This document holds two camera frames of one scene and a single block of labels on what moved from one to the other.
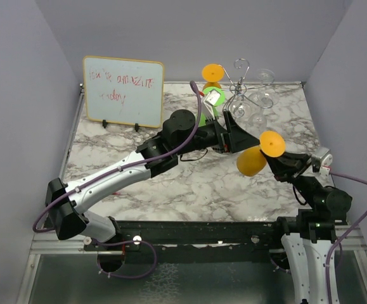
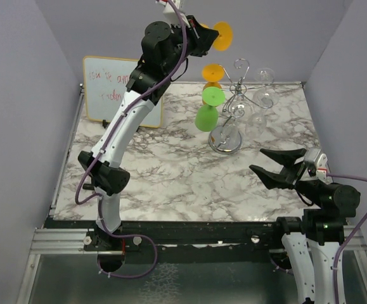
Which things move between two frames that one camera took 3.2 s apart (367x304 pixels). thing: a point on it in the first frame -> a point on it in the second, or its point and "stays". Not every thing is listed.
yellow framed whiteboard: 124,92 stays
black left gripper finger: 239,137 -> 200,38
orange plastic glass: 213,73 stays
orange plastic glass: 251,160 -> 224,39
